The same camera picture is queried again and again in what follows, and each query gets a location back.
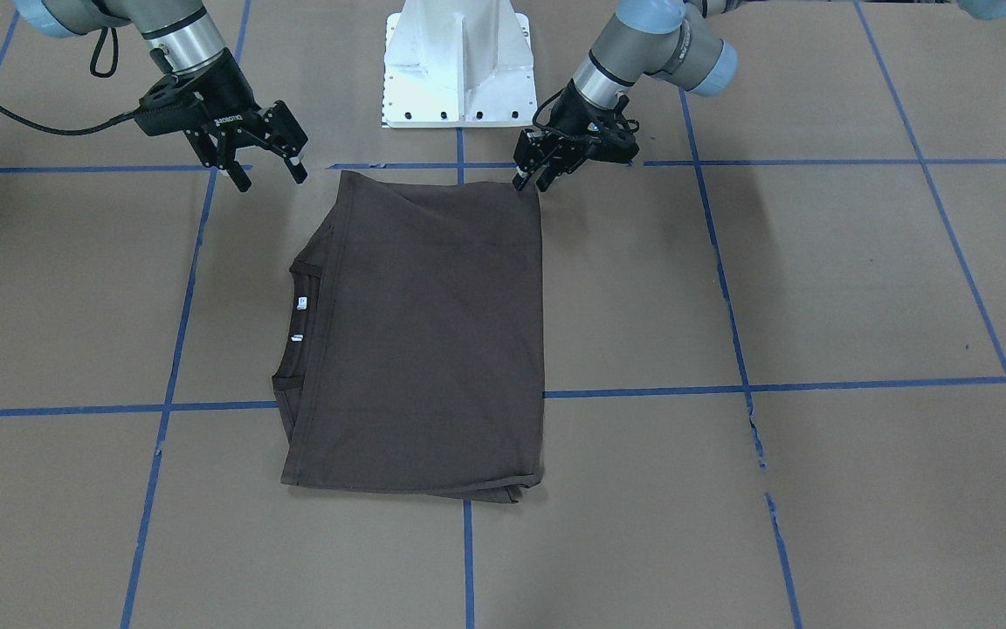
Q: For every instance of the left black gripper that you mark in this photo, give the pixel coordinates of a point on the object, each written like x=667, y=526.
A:
x=571, y=116

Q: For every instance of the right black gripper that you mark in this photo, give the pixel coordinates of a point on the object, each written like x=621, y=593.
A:
x=225, y=92

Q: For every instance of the brown t-shirt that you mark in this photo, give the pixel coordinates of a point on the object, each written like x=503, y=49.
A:
x=415, y=355

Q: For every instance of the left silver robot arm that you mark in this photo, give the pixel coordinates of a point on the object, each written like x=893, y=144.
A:
x=669, y=41

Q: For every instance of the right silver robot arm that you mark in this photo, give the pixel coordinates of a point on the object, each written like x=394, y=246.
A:
x=181, y=35

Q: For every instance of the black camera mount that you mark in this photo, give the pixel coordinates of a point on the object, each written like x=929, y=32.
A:
x=611, y=138
x=169, y=106

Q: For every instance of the white pedestal column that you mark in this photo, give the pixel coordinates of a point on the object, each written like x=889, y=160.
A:
x=458, y=64

